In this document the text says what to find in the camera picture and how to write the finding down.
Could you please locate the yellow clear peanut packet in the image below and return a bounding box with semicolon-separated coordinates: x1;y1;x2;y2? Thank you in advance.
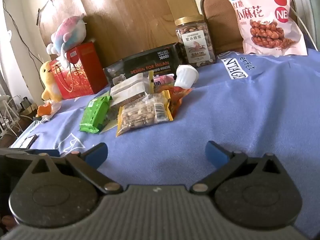
116;91;174;137

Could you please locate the white cable bundle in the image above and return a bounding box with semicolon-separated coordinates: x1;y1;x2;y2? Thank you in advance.
0;94;23;133

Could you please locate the pink blue plush fish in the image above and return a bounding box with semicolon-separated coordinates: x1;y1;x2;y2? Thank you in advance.
46;15;87;67

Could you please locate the small orange plush toy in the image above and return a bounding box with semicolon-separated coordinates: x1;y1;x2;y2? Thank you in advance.
33;100;61;123

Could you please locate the brown cardboard board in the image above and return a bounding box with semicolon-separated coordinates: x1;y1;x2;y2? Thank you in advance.
38;0;204;67

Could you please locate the black power adapter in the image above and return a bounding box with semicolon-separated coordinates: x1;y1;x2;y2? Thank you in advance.
20;97;33;113

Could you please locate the yellow duck plush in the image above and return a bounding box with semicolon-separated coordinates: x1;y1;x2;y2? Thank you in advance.
39;61;62;103

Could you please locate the white jelly cup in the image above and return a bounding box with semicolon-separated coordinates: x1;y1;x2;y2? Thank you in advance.
174;64;199;89

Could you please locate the small pink snack packet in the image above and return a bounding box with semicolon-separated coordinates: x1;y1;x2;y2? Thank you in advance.
153;73;176;88

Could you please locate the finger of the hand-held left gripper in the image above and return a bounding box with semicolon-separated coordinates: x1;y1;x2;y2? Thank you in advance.
24;149;60;158

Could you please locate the black printed carton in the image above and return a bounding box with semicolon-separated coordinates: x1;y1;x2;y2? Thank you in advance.
103;42;186;88

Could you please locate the red box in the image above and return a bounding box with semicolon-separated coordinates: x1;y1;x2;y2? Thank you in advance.
66;42;108;95

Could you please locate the orange red snack packet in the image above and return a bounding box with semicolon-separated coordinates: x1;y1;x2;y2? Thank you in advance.
160;85;193;118

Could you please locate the clear nut jar gold lid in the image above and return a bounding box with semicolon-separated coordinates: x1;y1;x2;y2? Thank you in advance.
174;16;217;67

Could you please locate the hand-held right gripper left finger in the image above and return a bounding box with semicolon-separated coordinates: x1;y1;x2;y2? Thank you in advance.
25;142;123;194

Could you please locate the grey green cloth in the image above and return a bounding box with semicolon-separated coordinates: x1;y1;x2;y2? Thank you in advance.
307;0;320;52

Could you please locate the blue printed blanket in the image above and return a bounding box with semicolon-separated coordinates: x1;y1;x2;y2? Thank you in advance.
10;47;320;240

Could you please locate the large pink snack bag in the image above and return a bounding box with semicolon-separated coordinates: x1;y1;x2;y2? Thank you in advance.
219;0;308;56

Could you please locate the bright green snack packet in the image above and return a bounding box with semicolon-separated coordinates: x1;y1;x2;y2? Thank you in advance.
79;96;112;134

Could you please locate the thin yellow snack packet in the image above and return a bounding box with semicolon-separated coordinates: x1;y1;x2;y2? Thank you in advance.
148;70;155;94

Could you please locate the red gift bag gold print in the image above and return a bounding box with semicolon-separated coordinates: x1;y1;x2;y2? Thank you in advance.
49;59;95;100

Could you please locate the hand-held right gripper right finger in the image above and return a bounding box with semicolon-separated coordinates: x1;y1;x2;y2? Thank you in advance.
190;141;292;193

